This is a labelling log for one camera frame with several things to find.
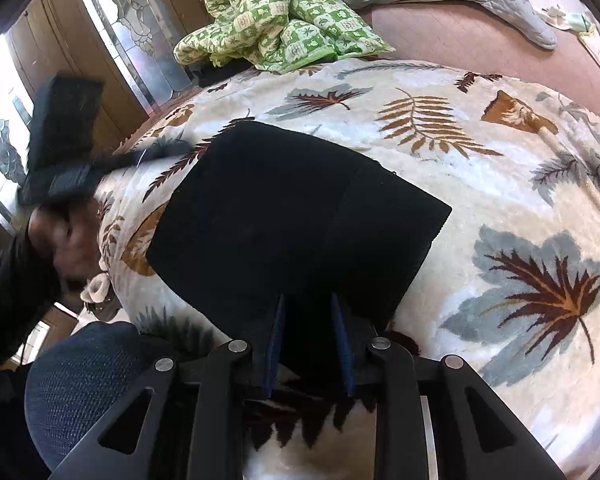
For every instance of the blue jeans leg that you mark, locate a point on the blue jeans leg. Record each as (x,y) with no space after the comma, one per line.
(73,383)

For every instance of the small light green cloth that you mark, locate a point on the small light green cloth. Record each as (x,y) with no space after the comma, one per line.
(580,23)

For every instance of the person left hand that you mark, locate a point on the person left hand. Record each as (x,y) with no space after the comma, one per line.
(70,238)

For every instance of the stained glass wardrobe door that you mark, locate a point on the stained glass wardrobe door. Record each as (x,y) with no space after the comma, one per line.
(139,36)

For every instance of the leaf print fleece blanket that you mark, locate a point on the leaf print fleece blanket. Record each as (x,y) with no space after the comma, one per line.
(512,282)

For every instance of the green patterned quilt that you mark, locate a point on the green patterned quilt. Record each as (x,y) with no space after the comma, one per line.
(279,35)

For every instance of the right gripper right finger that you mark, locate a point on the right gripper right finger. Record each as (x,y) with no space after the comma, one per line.
(435,418)

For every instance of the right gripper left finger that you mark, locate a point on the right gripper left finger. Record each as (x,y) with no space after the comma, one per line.
(182,420)

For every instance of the black sleeve forearm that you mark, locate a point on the black sleeve forearm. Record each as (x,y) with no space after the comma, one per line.
(29,286)

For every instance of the black pants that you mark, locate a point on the black pants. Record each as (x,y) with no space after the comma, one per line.
(297,245)

